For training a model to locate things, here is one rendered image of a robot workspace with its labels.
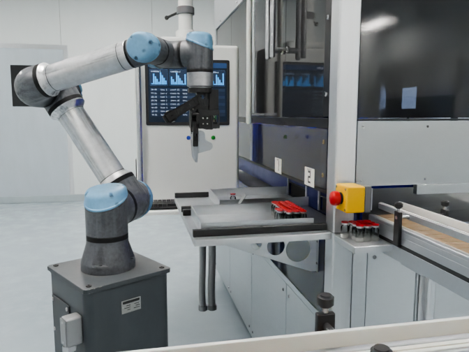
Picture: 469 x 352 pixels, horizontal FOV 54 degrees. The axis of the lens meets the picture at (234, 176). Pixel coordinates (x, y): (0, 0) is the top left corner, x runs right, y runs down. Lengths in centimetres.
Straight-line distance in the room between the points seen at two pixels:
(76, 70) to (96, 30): 556
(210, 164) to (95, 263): 108
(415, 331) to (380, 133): 84
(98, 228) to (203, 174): 105
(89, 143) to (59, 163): 542
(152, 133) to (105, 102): 458
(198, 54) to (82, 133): 43
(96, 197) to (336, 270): 71
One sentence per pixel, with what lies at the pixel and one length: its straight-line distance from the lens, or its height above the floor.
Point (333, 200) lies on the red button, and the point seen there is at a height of 99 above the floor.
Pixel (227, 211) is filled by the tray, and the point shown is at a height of 89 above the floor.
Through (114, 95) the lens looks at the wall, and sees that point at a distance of 678.
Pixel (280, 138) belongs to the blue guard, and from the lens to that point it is 181.
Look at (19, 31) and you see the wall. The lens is 702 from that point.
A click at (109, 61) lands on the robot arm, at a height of 136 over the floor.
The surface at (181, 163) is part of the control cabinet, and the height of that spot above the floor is 98.
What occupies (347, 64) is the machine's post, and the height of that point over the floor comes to 136.
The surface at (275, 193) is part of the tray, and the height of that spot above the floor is 89.
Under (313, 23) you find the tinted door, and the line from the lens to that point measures 155.
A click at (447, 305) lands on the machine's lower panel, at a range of 164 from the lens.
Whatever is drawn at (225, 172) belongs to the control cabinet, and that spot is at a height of 94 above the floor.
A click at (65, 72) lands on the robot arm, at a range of 134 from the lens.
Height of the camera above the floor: 122
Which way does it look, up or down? 8 degrees down
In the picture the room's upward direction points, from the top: straight up
